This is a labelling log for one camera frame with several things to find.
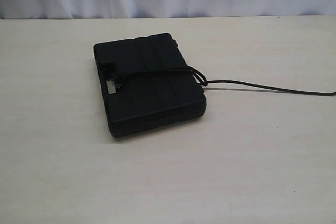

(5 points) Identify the black plastic case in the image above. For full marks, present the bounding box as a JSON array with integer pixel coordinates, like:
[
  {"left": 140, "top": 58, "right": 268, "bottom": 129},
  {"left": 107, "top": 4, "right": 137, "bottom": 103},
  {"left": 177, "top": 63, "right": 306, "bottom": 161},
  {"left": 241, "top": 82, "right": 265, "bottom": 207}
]
[{"left": 93, "top": 33, "right": 206, "bottom": 138}]

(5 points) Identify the black cord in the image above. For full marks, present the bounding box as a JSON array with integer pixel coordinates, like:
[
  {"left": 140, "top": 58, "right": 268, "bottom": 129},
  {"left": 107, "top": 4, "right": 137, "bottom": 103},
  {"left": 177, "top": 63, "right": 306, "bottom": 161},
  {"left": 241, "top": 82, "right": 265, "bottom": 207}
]
[{"left": 101, "top": 62, "right": 336, "bottom": 97}]

